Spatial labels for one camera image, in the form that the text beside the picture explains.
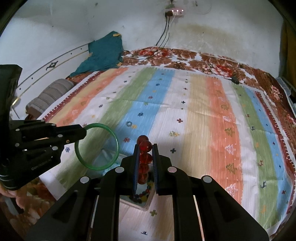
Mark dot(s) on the green jade bangle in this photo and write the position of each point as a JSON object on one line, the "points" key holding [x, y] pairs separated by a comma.
{"points": [[97, 162]]}

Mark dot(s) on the grey striped pillow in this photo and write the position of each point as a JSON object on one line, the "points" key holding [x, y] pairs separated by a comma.
{"points": [[50, 92]]}

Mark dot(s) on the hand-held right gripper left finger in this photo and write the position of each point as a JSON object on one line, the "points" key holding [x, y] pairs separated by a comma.
{"points": [[137, 166]]}

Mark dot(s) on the silver metal tin box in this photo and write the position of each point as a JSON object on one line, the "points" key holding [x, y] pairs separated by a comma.
{"points": [[143, 205]]}

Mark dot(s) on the teal garment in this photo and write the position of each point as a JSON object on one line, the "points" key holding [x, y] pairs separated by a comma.
{"points": [[104, 53]]}

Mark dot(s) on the striped pastel cloth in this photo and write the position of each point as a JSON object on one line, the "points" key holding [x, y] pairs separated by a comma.
{"points": [[203, 115]]}

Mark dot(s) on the person's left hand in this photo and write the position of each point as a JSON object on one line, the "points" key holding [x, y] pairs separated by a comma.
{"points": [[9, 192]]}

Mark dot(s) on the small black device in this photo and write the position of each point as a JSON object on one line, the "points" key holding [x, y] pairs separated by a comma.
{"points": [[235, 80]]}

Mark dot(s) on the yellow curtain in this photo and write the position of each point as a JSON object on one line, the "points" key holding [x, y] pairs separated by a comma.
{"points": [[289, 51]]}

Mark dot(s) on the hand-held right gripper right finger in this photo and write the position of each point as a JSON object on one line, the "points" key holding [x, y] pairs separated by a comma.
{"points": [[155, 166]]}

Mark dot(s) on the clear plastic container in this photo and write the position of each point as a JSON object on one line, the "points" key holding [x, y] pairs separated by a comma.
{"points": [[286, 89]]}

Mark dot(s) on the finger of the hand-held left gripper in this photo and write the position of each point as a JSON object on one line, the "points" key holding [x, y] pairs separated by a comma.
{"points": [[34, 126], [71, 135]]}

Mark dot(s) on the white power strip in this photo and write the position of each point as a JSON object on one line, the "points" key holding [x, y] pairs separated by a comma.
{"points": [[177, 12]]}

